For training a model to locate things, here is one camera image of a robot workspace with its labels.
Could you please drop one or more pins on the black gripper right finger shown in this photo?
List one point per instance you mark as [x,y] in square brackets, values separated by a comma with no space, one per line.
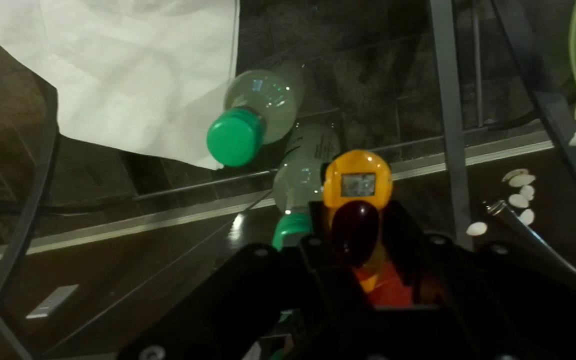
[422,259]

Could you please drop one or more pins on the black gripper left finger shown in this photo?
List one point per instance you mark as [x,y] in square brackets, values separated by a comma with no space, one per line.
[335,278]

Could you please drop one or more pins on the orange toy car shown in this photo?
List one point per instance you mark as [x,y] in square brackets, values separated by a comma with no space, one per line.
[357,191]

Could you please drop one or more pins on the clear bottle green cap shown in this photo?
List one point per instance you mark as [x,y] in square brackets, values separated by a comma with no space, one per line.
[260,107]

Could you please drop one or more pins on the white paper napkin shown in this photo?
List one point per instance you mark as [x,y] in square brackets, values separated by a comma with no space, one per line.
[145,77]

